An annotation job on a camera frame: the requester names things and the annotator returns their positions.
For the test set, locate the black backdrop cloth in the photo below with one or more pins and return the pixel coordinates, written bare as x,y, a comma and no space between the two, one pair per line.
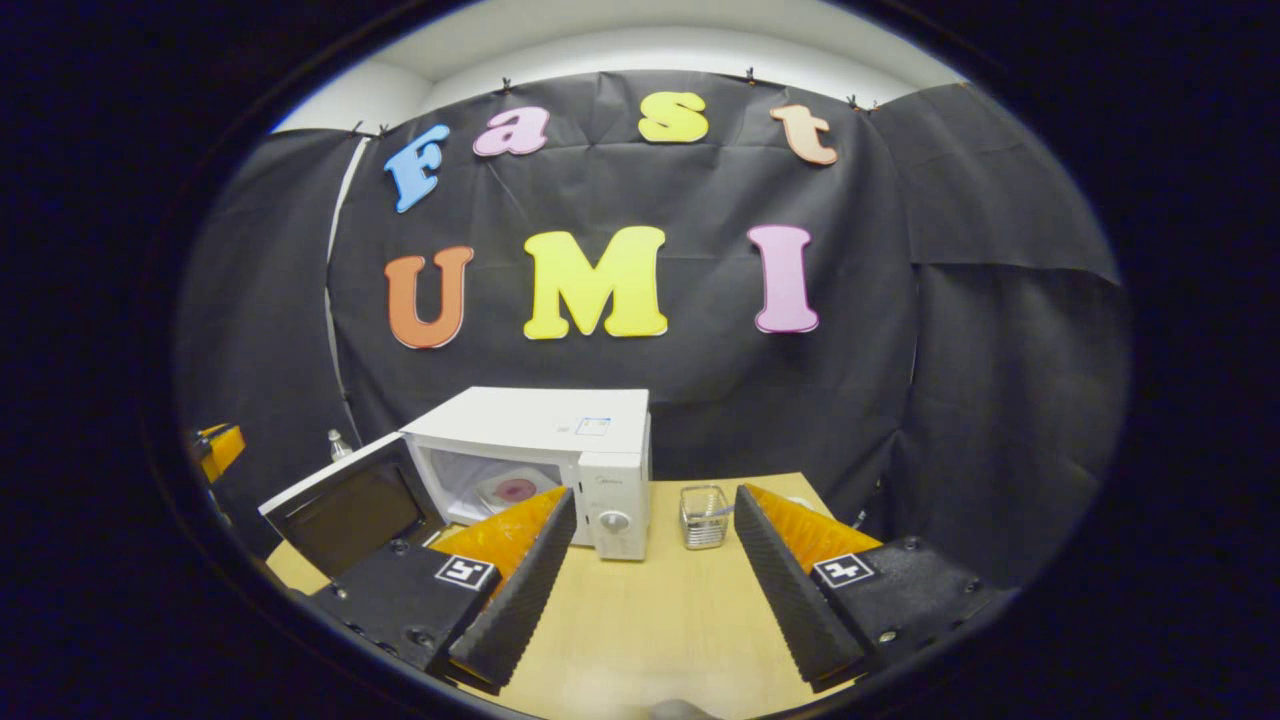
700,400

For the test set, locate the white microwave oven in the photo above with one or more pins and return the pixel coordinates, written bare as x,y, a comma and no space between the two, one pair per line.
540,415

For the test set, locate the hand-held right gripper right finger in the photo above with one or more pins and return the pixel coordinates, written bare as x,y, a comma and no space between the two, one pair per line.
790,600

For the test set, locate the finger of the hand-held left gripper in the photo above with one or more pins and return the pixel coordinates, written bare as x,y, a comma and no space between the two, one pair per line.
222,450

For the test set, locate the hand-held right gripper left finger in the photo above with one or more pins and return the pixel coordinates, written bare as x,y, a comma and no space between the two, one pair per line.
520,600

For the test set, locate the pink round food slice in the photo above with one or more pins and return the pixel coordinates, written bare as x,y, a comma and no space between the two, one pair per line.
516,490

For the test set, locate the white rectangular food plate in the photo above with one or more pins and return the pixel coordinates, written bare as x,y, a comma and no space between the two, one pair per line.
483,492

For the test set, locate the green label drink bottle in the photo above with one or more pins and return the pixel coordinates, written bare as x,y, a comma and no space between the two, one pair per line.
340,448

